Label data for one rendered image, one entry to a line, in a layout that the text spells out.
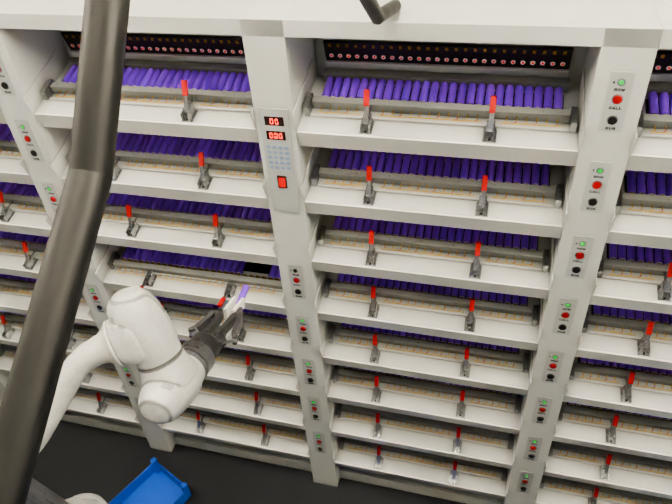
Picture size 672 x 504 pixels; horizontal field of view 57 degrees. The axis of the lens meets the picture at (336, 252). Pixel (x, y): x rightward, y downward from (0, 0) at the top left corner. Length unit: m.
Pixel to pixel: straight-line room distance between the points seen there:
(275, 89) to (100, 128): 1.02
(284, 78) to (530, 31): 0.50
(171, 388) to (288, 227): 0.51
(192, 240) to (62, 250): 1.41
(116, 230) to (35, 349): 1.54
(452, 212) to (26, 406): 1.20
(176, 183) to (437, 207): 0.68
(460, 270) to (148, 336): 0.77
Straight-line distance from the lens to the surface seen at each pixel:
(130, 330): 1.30
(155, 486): 2.64
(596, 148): 1.35
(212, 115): 1.52
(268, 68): 1.37
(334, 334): 1.92
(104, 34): 0.39
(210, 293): 1.87
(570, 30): 1.25
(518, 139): 1.36
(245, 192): 1.57
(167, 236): 1.81
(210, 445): 2.63
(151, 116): 1.58
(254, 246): 1.69
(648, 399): 1.91
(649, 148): 1.39
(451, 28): 1.25
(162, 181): 1.68
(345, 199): 1.50
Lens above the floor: 2.16
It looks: 39 degrees down
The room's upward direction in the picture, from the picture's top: 5 degrees counter-clockwise
